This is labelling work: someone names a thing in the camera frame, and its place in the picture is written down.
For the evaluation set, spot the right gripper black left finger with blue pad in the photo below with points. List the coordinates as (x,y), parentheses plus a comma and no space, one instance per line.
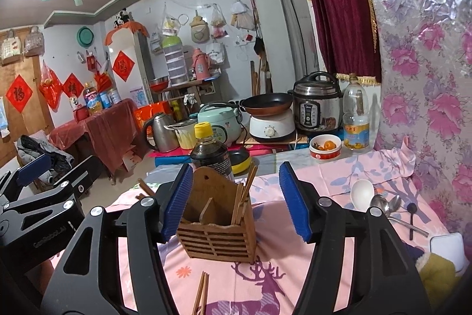
(87,279)

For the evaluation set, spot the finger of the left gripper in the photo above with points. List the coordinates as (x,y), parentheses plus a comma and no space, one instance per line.
(82,176)
(33,170)

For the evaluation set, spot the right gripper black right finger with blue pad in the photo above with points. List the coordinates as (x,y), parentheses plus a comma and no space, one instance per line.
(359,263)

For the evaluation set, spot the wooden chopstick pair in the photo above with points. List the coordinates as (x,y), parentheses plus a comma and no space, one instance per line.
(251,175)

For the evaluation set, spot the pile of grey clothes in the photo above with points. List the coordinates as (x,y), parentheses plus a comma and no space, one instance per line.
(29,149)

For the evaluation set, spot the dark purple cloth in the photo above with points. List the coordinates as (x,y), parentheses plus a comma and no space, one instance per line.
(414,252)

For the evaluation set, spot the red cloth covered table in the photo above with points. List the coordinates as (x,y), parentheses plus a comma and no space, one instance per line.
(111,132)

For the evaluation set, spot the small metal spoon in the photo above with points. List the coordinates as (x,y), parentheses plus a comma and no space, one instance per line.
(394,204)

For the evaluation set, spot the black small spoon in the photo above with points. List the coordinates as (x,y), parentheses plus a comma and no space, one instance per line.
(412,209)

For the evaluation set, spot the red fu paper on door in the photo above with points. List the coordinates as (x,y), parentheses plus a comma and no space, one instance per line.
(19,93)

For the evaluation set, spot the large metal spoon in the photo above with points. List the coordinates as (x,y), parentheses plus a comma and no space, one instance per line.
(381,202)

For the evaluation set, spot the steel electric kettle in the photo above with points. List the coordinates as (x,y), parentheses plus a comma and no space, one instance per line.
(165,140)

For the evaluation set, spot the white plastic rice spoon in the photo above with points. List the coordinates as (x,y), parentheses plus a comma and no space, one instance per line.
(361,194)

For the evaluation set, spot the pink deer print tablecloth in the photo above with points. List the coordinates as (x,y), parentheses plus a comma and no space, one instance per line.
(272,283)

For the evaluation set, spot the cream enamel pot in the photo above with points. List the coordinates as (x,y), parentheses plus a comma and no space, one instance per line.
(184,132)

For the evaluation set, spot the dark soy sauce bottle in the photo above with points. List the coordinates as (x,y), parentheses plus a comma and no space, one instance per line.
(209,152)

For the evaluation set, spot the white refrigerator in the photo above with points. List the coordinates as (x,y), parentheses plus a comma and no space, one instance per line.
(131,62)

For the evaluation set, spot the wooden slatted utensil holder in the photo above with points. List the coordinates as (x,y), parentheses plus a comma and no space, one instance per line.
(205,230)

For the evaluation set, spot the stacked plastic drawer container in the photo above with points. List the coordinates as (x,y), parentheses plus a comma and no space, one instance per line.
(175,60)

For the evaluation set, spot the red white bowl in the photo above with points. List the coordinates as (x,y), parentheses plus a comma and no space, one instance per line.
(325,147)

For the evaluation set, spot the mint green rice cooker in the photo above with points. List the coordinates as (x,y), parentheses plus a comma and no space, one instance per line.
(225,119)

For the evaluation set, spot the yellow black round appliance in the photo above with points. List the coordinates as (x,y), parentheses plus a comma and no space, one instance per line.
(240,160)

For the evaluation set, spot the cooking oil bottle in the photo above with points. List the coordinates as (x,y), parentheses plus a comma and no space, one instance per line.
(356,122)

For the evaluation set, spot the pink thermos jug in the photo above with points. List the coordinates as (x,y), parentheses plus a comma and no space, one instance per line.
(201,64)

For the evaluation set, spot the silver black pressure cooker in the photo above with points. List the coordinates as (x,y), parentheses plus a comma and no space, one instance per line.
(317,103)

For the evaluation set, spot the white induction cooker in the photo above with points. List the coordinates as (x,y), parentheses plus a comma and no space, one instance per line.
(274,127)

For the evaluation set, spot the copper frying pan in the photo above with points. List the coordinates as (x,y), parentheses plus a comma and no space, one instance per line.
(265,105)

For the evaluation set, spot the dark red curtain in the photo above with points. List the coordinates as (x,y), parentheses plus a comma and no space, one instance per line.
(348,38)

